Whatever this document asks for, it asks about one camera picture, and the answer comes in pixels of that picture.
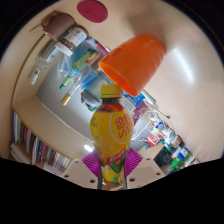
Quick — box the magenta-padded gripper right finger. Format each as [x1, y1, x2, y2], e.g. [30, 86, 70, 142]
[123, 148, 165, 190]

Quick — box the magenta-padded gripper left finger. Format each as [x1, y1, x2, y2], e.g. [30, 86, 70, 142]
[62, 151, 103, 190]

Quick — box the yellow drink bottle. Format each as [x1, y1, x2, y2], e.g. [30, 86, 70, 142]
[89, 84, 135, 186]

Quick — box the black device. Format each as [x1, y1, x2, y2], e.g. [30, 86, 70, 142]
[153, 146, 174, 169]

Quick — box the white light bar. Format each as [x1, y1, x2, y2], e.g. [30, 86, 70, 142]
[83, 143, 94, 153]

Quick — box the green container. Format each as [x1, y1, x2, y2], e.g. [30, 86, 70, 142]
[170, 158, 184, 172]

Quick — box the red and white canister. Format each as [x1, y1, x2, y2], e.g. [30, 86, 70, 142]
[146, 132, 161, 148]

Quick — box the white bottle with blue label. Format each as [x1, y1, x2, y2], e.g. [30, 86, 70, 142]
[177, 146, 191, 161]

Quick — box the wooden shelf unit with books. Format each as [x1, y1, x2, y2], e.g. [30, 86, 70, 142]
[8, 96, 94, 174]

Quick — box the white and blue carton box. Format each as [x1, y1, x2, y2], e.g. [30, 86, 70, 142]
[121, 89, 148, 113]

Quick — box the clear bottle with gold cap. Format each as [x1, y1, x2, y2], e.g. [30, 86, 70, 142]
[60, 63, 98, 107]

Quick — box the orange plastic cup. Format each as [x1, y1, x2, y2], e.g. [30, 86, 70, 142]
[97, 33, 167, 98]

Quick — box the clear glass bottle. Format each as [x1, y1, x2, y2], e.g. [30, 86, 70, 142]
[29, 39, 66, 86]

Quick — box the brown jar with white lid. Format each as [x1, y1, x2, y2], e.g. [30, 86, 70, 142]
[54, 26, 89, 58]

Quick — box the brown mug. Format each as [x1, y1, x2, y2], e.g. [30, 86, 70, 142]
[40, 10, 77, 42]

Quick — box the flat round red coaster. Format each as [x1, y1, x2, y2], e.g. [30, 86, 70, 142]
[76, 0, 109, 24]

